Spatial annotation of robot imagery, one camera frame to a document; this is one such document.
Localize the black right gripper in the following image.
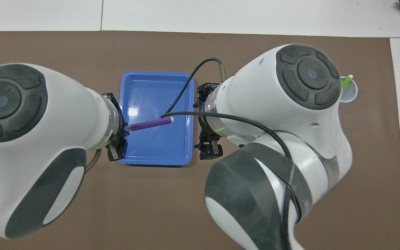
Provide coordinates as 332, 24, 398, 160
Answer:
194, 82, 223, 161

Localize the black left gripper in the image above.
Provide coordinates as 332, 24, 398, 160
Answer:
102, 93, 128, 162

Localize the purple highlighter pen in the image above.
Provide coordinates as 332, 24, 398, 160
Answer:
124, 117, 175, 132

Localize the blue plastic tray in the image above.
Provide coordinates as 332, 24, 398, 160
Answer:
118, 71, 195, 166

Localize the brown paper table mat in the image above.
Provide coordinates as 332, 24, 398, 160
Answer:
0, 31, 400, 250

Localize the translucent plastic cup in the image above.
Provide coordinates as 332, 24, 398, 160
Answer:
339, 76, 358, 103

